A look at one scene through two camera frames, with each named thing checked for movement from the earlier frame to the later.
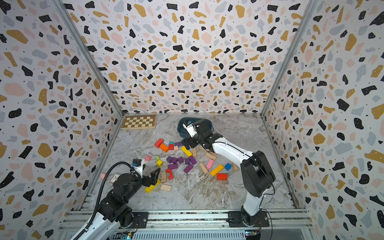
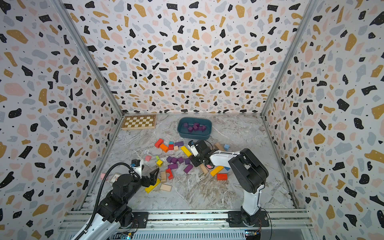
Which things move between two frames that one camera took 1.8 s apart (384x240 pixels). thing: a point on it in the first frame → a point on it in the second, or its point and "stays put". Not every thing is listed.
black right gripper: [191, 143] → [193, 162]
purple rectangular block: [188, 168] stays put
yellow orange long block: [216, 170] stays put
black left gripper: [153, 180] stays put
